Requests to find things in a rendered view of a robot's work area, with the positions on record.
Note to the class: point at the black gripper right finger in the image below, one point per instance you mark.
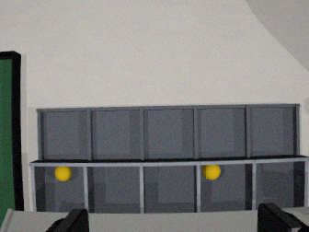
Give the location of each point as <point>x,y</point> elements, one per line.
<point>270,218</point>

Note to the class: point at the yellow ball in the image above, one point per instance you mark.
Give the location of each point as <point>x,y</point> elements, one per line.
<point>211,172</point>
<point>63,173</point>

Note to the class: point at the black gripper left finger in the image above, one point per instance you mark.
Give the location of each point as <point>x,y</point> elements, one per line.
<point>75,221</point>

